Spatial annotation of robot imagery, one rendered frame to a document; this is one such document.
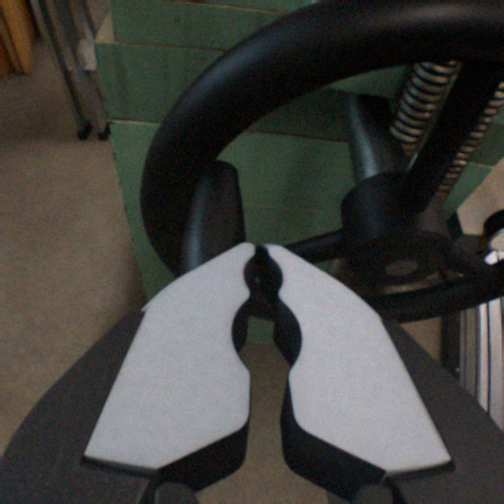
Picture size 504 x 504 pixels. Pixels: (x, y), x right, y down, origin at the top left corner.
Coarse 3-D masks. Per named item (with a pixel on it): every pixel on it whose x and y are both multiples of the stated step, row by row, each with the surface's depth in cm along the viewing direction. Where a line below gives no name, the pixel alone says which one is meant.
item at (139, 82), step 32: (128, 64) 32; (160, 64) 32; (192, 64) 32; (128, 96) 35; (160, 96) 35; (320, 96) 35; (256, 128) 39; (288, 128) 39; (320, 128) 39; (480, 160) 41
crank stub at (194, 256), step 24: (216, 168) 16; (216, 192) 15; (240, 192) 16; (192, 216) 15; (216, 216) 14; (240, 216) 15; (192, 240) 14; (216, 240) 14; (240, 240) 14; (192, 264) 14
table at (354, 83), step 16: (176, 0) 27; (192, 0) 27; (208, 0) 27; (224, 0) 27; (240, 0) 27; (256, 0) 27; (272, 0) 27; (288, 0) 27; (304, 0) 26; (352, 80) 23; (368, 80) 23; (384, 80) 23; (400, 80) 23; (384, 96) 24; (400, 96) 24
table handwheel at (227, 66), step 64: (320, 0) 12; (384, 0) 11; (448, 0) 10; (256, 64) 12; (320, 64) 12; (384, 64) 12; (192, 128) 15; (384, 128) 24; (448, 128) 15; (192, 192) 18; (384, 192) 21; (320, 256) 24; (384, 256) 20; (448, 256) 21
